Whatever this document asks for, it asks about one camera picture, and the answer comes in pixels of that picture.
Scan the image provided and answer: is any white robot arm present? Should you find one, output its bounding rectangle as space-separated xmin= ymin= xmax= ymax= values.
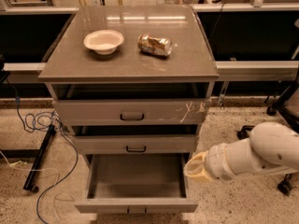
xmin=184 ymin=122 xmax=299 ymax=183

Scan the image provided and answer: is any grey open bottom drawer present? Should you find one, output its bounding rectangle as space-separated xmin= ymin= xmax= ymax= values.
xmin=75 ymin=153 xmax=197 ymax=216

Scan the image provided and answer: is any grey top drawer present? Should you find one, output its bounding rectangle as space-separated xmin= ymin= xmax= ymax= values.
xmin=53 ymin=99 xmax=209 ymax=126

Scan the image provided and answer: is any grey middle drawer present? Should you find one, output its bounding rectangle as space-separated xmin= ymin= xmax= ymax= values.
xmin=73 ymin=135 xmax=196 ymax=154

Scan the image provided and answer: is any grey drawer cabinet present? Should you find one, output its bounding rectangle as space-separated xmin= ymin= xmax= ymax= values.
xmin=37 ymin=5 xmax=220 ymax=224

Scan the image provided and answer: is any crushed soda can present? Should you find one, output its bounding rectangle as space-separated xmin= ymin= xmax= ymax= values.
xmin=137 ymin=34 xmax=172 ymax=57

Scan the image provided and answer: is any white paper bowl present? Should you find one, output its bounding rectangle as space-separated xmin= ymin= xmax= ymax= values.
xmin=83 ymin=30 xmax=124 ymax=55

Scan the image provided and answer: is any black table leg with caster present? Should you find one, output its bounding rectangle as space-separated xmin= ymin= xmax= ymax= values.
xmin=1 ymin=125 xmax=56 ymax=193

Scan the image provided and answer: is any grey horizontal rail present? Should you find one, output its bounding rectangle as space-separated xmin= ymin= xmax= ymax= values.
xmin=4 ymin=61 xmax=299 ymax=83

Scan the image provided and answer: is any white cable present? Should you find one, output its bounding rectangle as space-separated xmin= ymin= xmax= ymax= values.
xmin=0 ymin=149 xmax=76 ymax=224

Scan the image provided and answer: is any blue cable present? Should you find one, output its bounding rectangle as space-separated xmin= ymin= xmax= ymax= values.
xmin=13 ymin=95 xmax=79 ymax=224

